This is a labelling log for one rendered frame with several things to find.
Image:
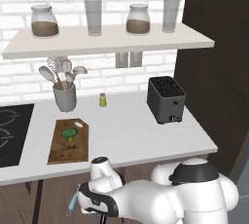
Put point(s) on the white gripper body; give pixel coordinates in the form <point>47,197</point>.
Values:
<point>81,198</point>

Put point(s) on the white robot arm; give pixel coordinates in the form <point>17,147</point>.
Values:
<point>181,198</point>

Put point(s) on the wooden cutting board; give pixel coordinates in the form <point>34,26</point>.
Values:
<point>68,150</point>

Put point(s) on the green broccoli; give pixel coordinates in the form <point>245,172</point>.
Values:
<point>69,133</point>

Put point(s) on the light blue peeler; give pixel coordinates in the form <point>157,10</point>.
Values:
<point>73,201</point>

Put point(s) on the black hob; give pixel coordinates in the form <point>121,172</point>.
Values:
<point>11,133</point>

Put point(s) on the yellow shaker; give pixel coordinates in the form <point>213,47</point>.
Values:
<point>102,101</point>

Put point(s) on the grey utensil pot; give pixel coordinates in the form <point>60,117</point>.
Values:
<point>65,99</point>

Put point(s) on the small wooden spoon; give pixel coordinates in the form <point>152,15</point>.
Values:
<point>69,78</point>

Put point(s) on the dark grey toaster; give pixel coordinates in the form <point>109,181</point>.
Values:
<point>165,103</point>

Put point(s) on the pale curved wooden spoon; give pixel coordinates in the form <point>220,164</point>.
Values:
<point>80,70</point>

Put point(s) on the large wooden spoon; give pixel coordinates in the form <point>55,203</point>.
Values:
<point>47,73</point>

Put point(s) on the pale wooden spatula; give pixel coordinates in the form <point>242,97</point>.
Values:
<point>66,65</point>

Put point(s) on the white slotted spatula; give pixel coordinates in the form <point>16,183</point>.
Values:
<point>53,64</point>

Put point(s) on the glass jar with brown filling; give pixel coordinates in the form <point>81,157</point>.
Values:
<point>44,23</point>
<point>137,21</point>

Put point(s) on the tall clear glass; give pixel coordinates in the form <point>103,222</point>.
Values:
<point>93,17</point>
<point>170,15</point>

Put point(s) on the tall dark wooden cabinet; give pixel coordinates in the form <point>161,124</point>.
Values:
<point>214,72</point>

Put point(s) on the grey wall socket plate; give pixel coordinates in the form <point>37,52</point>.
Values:
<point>122,59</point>
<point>135,59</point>

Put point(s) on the white wall shelf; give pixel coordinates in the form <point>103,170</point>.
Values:
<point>107,41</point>

